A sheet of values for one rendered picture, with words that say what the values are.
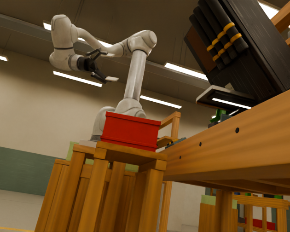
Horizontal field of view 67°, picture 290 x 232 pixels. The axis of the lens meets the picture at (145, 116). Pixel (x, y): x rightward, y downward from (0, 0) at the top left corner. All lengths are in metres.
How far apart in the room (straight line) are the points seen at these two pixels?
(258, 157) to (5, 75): 8.90
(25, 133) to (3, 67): 2.51
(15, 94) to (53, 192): 7.11
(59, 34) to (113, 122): 0.65
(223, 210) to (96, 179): 1.25
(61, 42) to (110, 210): 0.95
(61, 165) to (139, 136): 1.15
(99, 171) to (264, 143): 0.51
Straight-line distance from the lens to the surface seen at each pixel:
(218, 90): 0.99
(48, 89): 8.72
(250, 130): 0.59
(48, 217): 1.91
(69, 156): 1.99
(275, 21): 1.84
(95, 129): 1.45
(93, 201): 0.78
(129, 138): 0.82
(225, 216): 1.87
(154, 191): 0.81
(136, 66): 1.48
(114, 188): 1.31
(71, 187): 1.31
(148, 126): 0.83
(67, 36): 1.31
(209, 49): 1.10
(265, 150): 0.54
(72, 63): 1.29
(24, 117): 8.49
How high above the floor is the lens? 0.66
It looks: 19 degrees up
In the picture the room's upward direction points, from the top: 10 degrees clockwise
